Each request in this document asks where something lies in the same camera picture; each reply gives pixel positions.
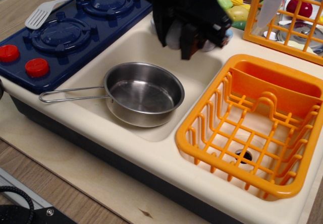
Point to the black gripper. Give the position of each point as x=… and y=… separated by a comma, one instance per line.
x=207, y=15

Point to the grey ladle spoon blue handle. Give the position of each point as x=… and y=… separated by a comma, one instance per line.
x=173, y=38

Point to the stainless steel pan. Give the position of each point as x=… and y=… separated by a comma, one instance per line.
x=138, y=94

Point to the grey toy faucet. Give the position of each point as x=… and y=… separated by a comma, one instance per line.
x=153, y=27

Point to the green toy vegetable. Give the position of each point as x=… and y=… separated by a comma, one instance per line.
x=225, y=4

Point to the toy potato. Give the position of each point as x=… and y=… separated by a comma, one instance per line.
x=237, y=13

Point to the grey toy knife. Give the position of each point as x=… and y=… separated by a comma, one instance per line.
x=267, y=12

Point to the orange upright rack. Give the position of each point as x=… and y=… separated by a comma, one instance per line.
x=266, y=36

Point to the cream toy sink unit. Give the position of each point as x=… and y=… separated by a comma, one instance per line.
x=140, y=172

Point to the orange dish drying basket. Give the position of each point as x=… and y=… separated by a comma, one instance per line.
x=255, y=126

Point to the red toy apple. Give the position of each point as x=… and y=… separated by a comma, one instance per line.
x=305, y=10

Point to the steel pot lid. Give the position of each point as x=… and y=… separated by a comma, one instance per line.
x=300, y=35

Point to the navy blue toy stove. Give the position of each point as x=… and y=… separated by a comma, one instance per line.
x=74, y=34

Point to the red stove knob right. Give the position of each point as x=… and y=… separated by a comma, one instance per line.
x=37, y=68

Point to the red stove knob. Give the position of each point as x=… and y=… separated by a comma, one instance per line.
x=37, y=68
x=9, y=53

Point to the red stove knob left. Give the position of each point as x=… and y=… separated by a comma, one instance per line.
x=9, y=53

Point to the black device with screw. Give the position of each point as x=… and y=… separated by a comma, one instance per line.
x=20, y=214

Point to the grey spatula blue handle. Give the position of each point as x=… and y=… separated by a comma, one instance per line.
x=41, y=13

